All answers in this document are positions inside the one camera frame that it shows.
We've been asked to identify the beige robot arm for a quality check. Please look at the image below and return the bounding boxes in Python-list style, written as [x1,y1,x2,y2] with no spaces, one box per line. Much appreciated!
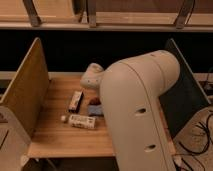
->
[81,50,180,171]

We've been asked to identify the blue square sponge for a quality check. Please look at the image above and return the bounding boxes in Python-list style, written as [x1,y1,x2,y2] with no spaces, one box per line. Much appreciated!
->
[88,105,103,116]

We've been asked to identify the white tube with cap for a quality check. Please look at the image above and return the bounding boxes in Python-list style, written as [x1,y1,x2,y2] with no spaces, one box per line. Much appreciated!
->
[61,114,96,129]

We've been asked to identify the left wooden side panel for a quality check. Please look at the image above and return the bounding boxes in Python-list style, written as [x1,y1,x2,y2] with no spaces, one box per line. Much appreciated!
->
[0,38,49,141]

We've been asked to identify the right dark side panel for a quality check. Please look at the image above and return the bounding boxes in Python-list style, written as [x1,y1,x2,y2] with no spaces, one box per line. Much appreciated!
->
[160,39,210,138]

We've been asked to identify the wooden shelf rail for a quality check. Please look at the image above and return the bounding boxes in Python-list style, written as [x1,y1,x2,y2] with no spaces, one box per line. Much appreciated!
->
[0,0,213,32]

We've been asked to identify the black cables on floor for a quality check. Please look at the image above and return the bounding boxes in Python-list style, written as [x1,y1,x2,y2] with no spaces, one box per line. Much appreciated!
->
[173,111,213,171]

